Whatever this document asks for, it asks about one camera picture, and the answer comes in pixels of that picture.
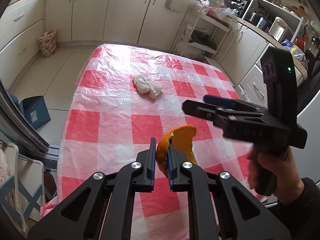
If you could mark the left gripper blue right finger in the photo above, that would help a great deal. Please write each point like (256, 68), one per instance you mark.
(170, 166)

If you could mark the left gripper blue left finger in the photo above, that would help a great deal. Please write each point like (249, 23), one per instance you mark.
(151, 163)

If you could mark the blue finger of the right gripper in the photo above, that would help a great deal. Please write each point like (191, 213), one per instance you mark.
(223, 102)
(203, 110)

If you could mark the orange peel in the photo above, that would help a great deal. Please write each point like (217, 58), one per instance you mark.
(182, 139)

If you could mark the white tissue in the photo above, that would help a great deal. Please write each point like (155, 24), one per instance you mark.
(145, 85)

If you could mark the dark sleeve right forearm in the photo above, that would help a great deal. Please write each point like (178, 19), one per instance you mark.
(301, 217)

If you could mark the white kitchen cabinets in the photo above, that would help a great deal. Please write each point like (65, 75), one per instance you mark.
(148, 23)

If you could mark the white shelf trolley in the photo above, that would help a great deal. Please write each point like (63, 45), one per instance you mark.
(194, 42)

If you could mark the white refrigerator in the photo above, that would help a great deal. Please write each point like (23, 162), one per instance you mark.
(307, 159)

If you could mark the white electric kettle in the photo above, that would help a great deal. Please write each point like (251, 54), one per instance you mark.
(280, 30)

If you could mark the blue box on floor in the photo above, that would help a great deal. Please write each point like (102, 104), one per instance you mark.
(35, 111)

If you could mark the white blue folding rack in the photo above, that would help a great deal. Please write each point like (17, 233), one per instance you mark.
(22, 187)

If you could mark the floral waste basket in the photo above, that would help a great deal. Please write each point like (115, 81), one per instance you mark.
(47, 43)

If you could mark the black tracker camera box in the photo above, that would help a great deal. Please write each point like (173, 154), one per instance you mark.
(280, 79)

